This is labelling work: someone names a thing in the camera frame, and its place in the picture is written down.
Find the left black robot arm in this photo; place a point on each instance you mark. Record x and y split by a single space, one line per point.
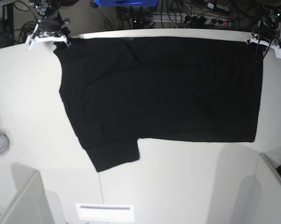
271 10

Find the black T-shirt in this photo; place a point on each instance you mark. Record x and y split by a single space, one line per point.
116 91

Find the white table slot plate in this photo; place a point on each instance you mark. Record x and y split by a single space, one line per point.
106 213

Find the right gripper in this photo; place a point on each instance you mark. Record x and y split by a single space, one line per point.
52 28

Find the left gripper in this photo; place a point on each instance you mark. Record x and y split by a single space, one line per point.
267 34

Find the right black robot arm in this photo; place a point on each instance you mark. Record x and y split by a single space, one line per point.
44 7

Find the white side partition left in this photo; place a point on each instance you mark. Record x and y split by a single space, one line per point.
23 199

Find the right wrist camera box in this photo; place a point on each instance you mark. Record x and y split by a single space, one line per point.
31 43

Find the blue box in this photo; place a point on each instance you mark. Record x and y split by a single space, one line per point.
117 3

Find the white side partition right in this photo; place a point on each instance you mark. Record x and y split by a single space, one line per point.
269 207

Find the white power strip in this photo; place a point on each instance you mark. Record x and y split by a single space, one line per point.
201 20

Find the white side partition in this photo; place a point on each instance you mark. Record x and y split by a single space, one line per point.
23 199
269 207

